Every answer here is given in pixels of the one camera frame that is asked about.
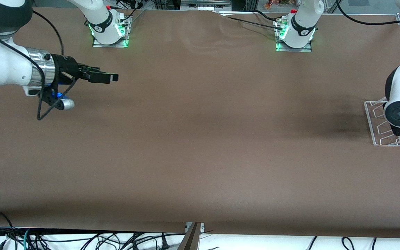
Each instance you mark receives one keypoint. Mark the silver power strip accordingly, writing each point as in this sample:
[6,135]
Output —
[205,5]

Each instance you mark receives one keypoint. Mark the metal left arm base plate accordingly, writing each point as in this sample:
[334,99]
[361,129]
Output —
[306,49]

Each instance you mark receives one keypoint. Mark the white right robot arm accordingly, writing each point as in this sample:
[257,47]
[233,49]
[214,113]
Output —
[2,66]

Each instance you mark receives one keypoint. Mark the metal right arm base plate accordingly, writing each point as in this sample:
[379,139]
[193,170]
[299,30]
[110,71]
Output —
[97,44]

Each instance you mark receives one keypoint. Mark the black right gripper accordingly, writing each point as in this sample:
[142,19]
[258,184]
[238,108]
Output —
[66,69]

